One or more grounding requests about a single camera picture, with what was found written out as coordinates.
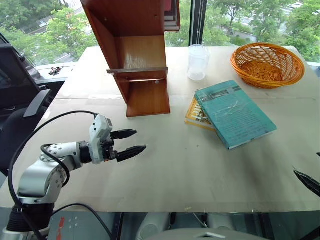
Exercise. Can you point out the small dark clutter pile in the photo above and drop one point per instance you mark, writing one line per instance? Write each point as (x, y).
(55, 70)

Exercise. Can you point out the black monitor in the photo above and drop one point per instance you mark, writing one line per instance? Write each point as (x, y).
(12, 75)

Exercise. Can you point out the black office chair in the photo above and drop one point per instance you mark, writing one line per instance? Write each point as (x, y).
(15, 125)

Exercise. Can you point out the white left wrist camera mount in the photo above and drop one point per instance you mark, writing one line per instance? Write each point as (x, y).
(98, 135)

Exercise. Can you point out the white rounded shape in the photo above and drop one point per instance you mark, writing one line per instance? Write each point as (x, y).
(220, 221)
(155, 225)

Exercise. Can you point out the black window frame post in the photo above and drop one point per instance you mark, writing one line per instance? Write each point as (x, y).
(193, 22)

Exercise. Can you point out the orange wicker basket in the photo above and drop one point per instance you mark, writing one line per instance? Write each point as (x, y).
(265, 71)

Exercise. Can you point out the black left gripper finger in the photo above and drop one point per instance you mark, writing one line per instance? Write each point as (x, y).
(130, 153)
(123, 134)

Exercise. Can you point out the brown wooden bookshelf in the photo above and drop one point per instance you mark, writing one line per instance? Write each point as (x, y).
(135, 20)

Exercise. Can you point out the clear plastic cup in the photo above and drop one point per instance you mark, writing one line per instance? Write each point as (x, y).
(198, 62)

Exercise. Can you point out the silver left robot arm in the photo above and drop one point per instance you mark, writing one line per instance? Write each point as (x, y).
(37, 175)

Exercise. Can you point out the yellow book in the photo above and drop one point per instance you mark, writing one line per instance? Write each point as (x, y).
(197, 116)

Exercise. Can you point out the teal hardcover book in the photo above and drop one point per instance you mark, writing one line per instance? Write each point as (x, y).
(235, 115)

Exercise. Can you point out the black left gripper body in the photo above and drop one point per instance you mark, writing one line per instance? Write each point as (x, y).
(110, 153)

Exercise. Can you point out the grey panel with red marks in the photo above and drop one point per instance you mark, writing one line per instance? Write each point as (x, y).
(75, 225)

